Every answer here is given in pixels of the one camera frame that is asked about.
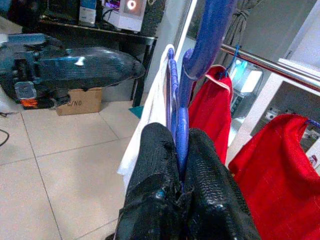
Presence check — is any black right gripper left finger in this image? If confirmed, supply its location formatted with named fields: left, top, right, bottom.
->
left=115, top=121, right=188, bottom=240

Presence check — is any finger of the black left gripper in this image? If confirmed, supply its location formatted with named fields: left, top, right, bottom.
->
left=39, top=46, right=147, bottom=91

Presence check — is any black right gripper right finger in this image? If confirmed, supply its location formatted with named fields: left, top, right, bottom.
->
left=186, top=127, right=262, bottom=240

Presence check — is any white garment black lettering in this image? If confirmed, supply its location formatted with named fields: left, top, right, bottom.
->
left=116, top=43, right=177, bottom=187

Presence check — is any cardboard box printed C/NO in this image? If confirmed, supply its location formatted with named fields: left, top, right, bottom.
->
left=55, top=86, right=104, bottom=117

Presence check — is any white and blue carton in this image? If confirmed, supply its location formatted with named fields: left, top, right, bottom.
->
left=78, top=0, right=98, bottom=27

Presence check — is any white box device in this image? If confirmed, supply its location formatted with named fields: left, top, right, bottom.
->
left=102, top=0, right=148, bottom=33

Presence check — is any black table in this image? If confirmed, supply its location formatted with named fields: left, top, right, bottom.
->
left=37, top=14, right=158, bottom=108

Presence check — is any teal floor mat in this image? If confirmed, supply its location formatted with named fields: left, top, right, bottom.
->
left=128, top=105, right=145, bottom=120

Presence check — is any red garment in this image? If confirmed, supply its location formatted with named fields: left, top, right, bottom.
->
left=188, top=64, right=234, bottom=165
left=227, top=113, right=320, bottom=240

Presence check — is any black mesh panel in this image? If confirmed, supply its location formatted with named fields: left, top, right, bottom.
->
left=141, top=0, right=167, bottom=38

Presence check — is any white and grey appliance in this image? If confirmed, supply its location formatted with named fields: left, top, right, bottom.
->
left=229, top=59, right=264, bottom=120

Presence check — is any grey-brown curtain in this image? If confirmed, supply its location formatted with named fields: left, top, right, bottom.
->
left=228, top=0, right=263, bottom=50

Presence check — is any black floor cable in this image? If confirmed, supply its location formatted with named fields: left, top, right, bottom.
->
left=0, top=111, right=11, bottom=148

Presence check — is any chrome clothes rail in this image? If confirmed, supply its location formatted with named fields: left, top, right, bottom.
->
left=221, top=43, right=320, bottom=88

